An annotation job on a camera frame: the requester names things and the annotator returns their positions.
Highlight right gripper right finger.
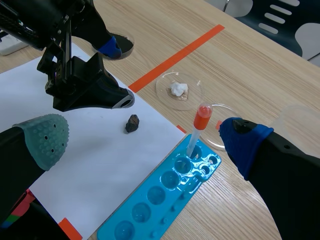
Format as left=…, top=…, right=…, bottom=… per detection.
left=218, top=117, right=320, bottom=240

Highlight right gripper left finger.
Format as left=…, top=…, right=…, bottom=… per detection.
left=0, top=113, right=70, bottom=223

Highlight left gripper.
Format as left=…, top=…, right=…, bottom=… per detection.
left=36, top=0, right=136, bottom=113

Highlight glass dish with black powder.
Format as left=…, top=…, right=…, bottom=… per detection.
left=106, top=31, right=136, bottom=60

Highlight red green blue toy bricks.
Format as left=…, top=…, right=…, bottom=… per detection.
left=0, top=188, right=36, bottom=230

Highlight white sheet of paper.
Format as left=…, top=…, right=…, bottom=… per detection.
left=0, top=41, right=188, bottom=240

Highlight small dark stone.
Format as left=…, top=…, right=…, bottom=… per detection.
left=124, top=114, right=141, bottom=135

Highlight clear glass dish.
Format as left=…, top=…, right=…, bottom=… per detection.
left=155, top=71, right=204, bottom=112
left=199, top=103, right=242, bottom=151

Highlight white lump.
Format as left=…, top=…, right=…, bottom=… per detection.
left=169, top=80, right=190, bottom=97

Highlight white plastic object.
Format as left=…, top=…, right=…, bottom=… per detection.
left=0, top=32, right=28, bottom=57

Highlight dropper with red bulb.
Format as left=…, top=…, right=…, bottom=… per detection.
left=186, top=102, right=214, bottom=160

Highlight turquoise rack with round holes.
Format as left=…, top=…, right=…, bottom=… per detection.
left=96, top=133, right=223, bottom=240

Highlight dark blue chair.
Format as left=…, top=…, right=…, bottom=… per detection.
left=234, top=0, right=320, bottom=59

